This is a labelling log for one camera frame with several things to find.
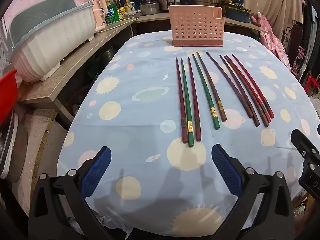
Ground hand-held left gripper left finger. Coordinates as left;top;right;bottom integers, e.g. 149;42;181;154
28;146;112;240

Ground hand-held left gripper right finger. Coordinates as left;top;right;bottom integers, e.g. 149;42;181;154
211;144;295;240

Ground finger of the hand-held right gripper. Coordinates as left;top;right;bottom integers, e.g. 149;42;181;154
290;129;320;200

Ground green chopstick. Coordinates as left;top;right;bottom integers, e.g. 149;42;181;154
192;54;220;130
181;59;195;147

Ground red chopstick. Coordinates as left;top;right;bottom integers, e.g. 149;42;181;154
187;57;202;142
224;55;270;127
232;54;275;119
176;57;188;143

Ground brown chopstick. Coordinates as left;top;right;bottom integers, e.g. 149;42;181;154
196;52;227;122
219;55;260;127
206;52;254;118

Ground pink perforated utensil holder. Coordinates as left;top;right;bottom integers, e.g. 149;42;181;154
168;5;225;47

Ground blue spotted tablecloth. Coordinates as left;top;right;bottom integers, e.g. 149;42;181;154
57;30;319;240

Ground red stool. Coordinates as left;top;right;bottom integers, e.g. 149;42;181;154
306;75;320;90

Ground pink plastic basket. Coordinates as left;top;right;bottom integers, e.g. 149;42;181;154
65;85;88;113

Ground stack of round plates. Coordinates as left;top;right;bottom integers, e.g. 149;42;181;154
0;112;28;183

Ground dark hanging clothes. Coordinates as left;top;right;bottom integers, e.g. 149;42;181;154
291;2;320;95

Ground wooden counter shelf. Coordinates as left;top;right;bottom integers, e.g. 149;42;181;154
18;12;262;130

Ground dark metal chair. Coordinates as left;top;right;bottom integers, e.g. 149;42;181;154
282;22;304;65

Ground pink floral cloth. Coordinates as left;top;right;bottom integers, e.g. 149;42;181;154
251;12;292;70

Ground red plastic basin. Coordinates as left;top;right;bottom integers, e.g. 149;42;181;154
0;69;18;125

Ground white dish drainer with lid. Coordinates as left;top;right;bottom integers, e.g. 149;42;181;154
7;0;97;82

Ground beige curtain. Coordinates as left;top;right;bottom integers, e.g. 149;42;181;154
244;0;307;45

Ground teal plastic basin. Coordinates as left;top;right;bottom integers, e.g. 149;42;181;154
226;6;252;22

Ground green carton box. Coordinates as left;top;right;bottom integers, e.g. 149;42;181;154
105;1;120;24

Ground pink electric kettle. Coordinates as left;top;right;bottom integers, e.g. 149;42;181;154
92;0;108;29

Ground clear food container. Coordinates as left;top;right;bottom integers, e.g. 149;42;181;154
124;9;142;19

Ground small steel pot with lid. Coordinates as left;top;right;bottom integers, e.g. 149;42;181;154
139;0;160;15

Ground white cable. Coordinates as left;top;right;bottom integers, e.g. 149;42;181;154
96;17;133;33

